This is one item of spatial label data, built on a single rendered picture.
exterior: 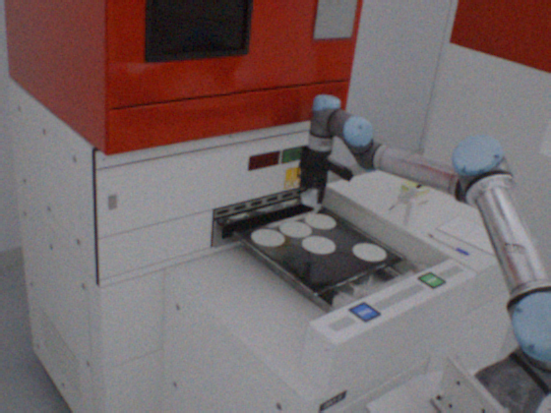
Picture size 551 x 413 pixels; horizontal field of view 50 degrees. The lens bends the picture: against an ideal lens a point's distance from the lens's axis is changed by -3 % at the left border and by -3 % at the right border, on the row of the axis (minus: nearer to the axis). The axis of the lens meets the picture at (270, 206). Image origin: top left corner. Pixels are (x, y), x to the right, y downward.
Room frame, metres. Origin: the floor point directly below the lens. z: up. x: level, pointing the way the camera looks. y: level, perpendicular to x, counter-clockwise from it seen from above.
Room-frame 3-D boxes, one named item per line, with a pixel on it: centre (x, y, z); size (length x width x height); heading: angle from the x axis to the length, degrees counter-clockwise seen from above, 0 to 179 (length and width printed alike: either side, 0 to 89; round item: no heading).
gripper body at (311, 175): (1.65, -0.12, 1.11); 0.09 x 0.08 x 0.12; 96
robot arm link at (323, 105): (1.65, -0.13, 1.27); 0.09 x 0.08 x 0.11; 43
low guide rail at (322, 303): (1.44, -0.11, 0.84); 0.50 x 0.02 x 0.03; 42
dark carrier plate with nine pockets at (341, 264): (1.57, -0.16, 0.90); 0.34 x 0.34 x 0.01; 42
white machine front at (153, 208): (1.61, 0.14, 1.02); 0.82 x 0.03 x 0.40; 132
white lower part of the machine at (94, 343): (1.86, 0.36, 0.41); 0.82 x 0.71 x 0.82; 132
